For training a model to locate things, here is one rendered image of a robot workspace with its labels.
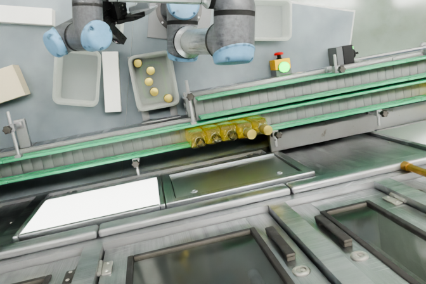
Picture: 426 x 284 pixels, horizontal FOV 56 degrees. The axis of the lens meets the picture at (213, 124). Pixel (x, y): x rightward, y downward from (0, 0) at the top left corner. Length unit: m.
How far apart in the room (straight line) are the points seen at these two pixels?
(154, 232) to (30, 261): 0.32
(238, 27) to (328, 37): 0.86
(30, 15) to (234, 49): 0.89
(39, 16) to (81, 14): 0.64
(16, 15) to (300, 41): 1.16
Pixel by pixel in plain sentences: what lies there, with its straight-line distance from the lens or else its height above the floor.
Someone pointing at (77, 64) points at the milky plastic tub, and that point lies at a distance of 1.72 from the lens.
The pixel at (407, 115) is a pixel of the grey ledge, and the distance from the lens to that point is 1.95.
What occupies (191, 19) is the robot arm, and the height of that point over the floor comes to 0.98.
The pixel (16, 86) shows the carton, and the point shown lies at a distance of 1.69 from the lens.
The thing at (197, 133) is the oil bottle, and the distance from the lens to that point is 1.40.
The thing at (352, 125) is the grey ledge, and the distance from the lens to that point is 1.81.
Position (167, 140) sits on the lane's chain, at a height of 0.88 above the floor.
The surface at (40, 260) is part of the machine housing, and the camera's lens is 1.15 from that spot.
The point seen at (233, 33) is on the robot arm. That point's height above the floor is 1.39.
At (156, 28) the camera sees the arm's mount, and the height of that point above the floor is 0.76.
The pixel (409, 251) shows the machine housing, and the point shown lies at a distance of 0.92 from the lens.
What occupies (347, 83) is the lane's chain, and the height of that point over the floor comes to 0.88.
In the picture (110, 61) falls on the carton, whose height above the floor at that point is 0.81.
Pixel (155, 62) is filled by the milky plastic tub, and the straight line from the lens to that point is 1.68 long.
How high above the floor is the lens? 2.45
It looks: 78 degrees down
